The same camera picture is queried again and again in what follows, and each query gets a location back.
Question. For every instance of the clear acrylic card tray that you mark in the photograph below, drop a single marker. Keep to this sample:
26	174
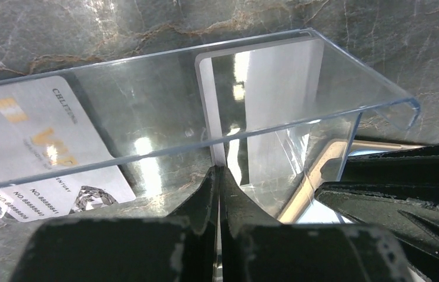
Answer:
150	114

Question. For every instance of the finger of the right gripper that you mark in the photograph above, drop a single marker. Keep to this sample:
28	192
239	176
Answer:
410	212
412	173

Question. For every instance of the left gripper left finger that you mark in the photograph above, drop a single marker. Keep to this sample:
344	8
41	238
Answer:
178	247

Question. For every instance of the transparent credit card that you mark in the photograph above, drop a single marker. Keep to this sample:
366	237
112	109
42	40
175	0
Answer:
44	128
253	95

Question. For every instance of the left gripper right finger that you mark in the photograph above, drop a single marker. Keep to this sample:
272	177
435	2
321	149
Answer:
257	247

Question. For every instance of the beige card holder wallet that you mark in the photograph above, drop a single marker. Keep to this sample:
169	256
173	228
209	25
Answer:
328	167

